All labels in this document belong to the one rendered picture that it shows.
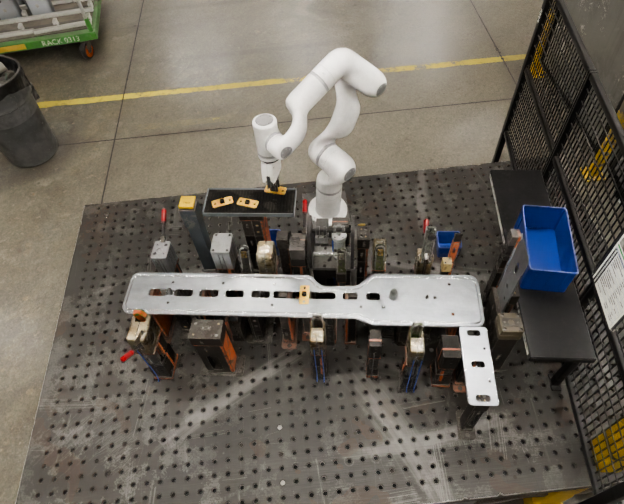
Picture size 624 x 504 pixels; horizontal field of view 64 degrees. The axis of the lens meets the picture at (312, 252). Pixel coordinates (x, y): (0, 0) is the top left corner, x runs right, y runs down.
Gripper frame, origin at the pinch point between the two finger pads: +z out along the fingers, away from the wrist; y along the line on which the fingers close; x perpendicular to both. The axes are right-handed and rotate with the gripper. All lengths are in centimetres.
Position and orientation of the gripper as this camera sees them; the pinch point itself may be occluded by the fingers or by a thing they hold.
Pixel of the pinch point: (274, 185)
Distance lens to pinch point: 197.9
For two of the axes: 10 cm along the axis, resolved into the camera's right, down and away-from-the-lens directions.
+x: 9.7, 1.7, -1.9
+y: -2.4, 7.9, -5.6
